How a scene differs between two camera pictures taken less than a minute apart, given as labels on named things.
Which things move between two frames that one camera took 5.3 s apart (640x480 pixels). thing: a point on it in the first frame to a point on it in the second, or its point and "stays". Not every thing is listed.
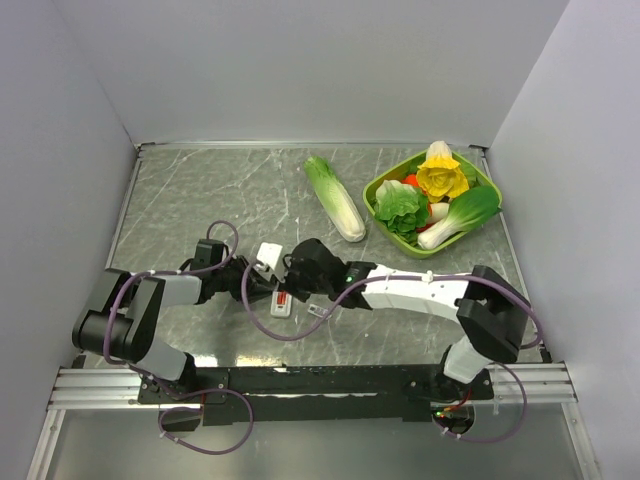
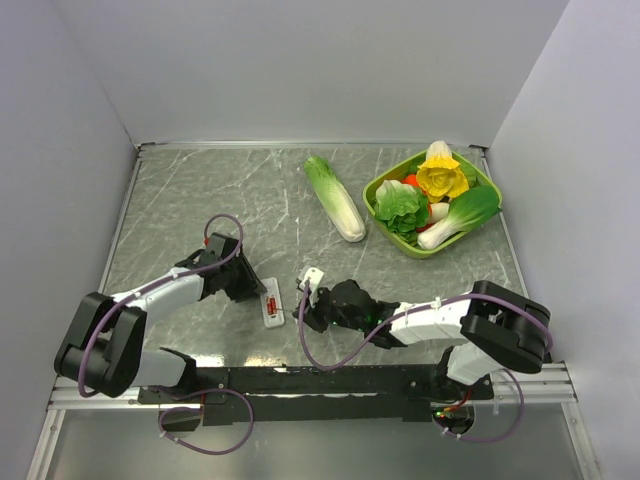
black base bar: (313, 395) stays
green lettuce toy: (403, 208) stays
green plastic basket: (430, 200) stays
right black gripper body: (300, 285) to (325, 312)
